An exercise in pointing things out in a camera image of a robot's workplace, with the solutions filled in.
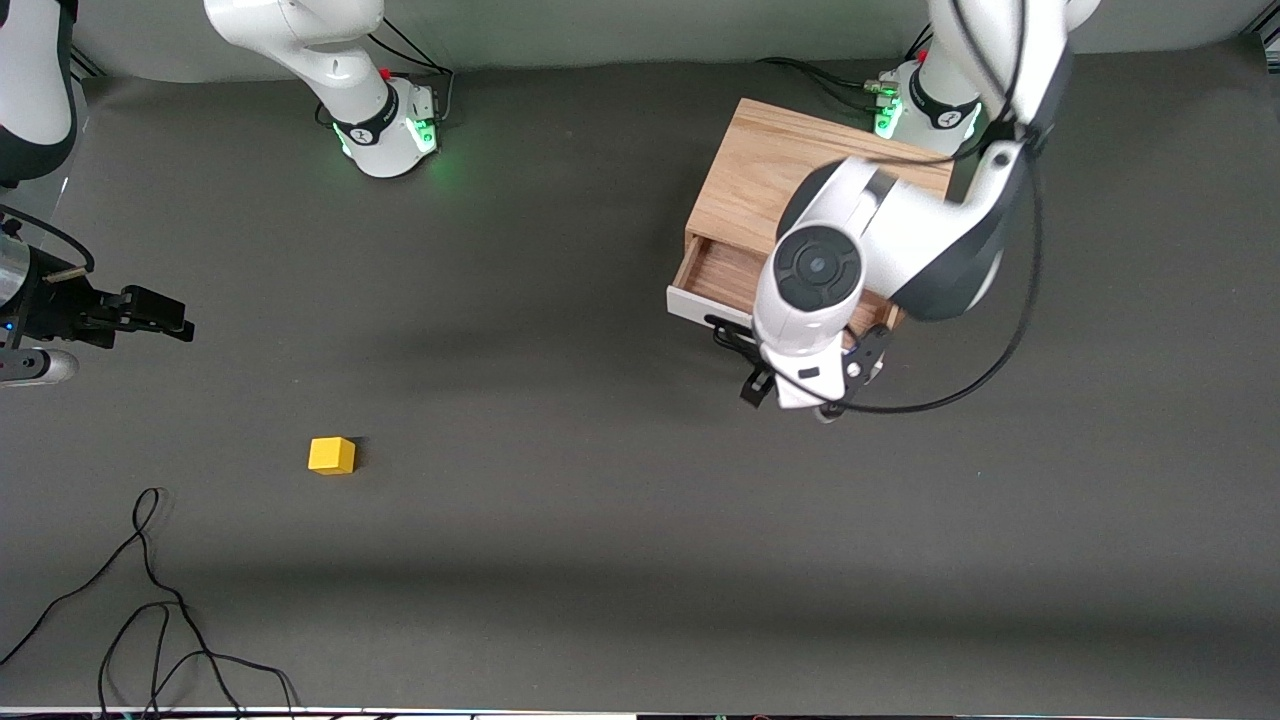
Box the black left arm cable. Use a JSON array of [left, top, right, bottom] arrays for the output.
[[825, 0, 1046, 416]]

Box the yellow cube block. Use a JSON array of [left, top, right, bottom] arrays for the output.
[[308, 437, 357, 476]]

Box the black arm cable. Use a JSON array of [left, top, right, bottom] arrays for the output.
[[0, 205, 96, 281], [825, 0, 1046, 416]]

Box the dark grey table mat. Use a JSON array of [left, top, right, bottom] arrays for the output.
[[0, 40, 1280, 716]]

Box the thin black looped cable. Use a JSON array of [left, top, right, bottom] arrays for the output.
[[0, 487, 246, 720]]

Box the white-fronted wooden drawer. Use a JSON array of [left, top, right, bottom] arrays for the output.
[[667, 236, 906, 386]]

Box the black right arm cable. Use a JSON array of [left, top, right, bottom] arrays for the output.
[[0, 205, 96, 281]]

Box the wooden drawer cabinet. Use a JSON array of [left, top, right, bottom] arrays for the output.
[[684, 97, 956, 331]]

